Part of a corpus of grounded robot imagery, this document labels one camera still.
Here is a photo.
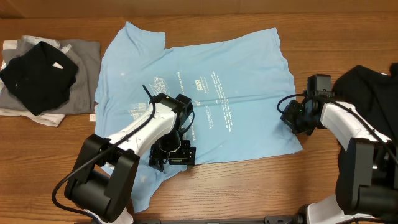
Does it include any light blue printed t-shirt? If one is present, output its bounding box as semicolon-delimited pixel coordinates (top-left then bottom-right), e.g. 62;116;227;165
89;21;303;213

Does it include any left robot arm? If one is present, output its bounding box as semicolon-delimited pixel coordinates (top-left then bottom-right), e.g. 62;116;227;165
64;93;196;223

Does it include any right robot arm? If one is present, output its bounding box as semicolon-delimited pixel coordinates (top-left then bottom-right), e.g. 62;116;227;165
280;74;397;224

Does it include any black t-shirt under blue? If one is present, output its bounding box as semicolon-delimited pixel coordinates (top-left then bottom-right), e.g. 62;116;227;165
333;63;397;144

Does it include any folded grey shirt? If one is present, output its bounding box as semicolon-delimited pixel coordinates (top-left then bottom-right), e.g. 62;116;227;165
2;35;101;114

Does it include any folded white shirt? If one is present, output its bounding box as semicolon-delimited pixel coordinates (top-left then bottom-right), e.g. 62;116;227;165
1;40;65;127

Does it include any folded black shirt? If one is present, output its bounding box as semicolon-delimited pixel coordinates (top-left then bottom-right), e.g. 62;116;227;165
1;42;78;116

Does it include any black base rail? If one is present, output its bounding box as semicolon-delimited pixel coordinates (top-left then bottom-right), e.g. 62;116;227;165
134;215;297;224

